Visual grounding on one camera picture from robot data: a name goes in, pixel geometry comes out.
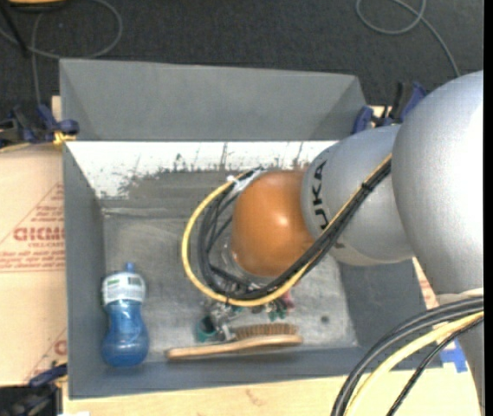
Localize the wooden hairbrush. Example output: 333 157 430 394
164 322 305 362

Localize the grey metal bin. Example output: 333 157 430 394
58 58 430 399

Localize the brown cardboard board red print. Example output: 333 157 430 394
0 141 70 390

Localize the teal round object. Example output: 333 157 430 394
194 315 217 345

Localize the blue plastic bottle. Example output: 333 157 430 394
100 262 151 368

